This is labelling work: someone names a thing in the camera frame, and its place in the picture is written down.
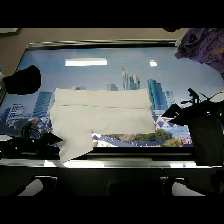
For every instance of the black garment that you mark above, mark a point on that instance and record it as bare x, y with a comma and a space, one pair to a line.
23, 81

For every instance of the purple garment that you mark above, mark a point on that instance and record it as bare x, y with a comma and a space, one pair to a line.
205, 45

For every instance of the silver frame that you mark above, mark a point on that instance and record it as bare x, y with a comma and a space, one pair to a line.
133, 163

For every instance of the white garment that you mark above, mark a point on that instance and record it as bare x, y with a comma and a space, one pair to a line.
100, 116

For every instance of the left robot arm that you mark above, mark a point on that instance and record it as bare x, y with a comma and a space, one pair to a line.
30, 144

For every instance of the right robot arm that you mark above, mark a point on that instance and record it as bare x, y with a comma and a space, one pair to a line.
203, 133

